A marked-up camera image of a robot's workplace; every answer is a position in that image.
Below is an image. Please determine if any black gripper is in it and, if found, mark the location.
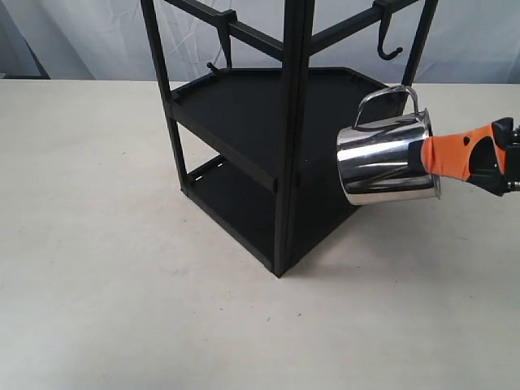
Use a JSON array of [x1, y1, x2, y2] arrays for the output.
[[407, 117, 519, 197]]

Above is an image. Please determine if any shiny stainless steel mug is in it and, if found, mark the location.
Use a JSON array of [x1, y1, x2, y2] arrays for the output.
[[336, 84, 441, 206]]

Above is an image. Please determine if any black hook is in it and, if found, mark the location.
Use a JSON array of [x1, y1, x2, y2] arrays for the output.
[[372, 0, 404, 60], [211, 10, 237, 71]]

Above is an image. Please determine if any black metal shelf rack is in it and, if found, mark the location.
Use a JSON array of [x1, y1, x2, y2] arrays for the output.
[[139, 0, 439, 280]]

